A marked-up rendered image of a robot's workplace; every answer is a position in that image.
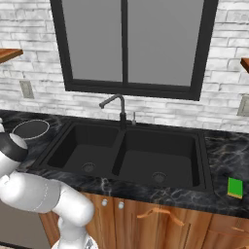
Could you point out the wooden drawer front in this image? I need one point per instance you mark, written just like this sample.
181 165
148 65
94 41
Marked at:
227 231

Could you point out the grey wall socket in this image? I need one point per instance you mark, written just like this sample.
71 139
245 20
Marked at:
27 89
243 105

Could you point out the round silver knob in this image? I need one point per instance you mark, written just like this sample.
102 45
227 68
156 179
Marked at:
104 202
121 205

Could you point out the black tap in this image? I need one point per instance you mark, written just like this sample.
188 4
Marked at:
120 108

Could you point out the green sponge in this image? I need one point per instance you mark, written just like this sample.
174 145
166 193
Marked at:
235 187

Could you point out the wooden cupboard door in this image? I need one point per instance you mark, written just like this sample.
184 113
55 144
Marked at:
100 223
159 227

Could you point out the black framed window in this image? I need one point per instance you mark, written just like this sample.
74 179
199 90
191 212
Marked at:
129 45

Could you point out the black double sink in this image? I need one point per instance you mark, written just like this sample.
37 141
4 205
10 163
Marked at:
129 154

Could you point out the wooden shelf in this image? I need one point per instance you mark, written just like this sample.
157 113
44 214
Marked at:
245 64
8 53

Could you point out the grey dishwasher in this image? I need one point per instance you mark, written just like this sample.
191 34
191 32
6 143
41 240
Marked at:
19 228

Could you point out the grey soap dispenser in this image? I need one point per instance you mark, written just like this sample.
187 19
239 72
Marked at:
133 118

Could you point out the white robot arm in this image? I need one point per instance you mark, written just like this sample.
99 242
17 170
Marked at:
39 194

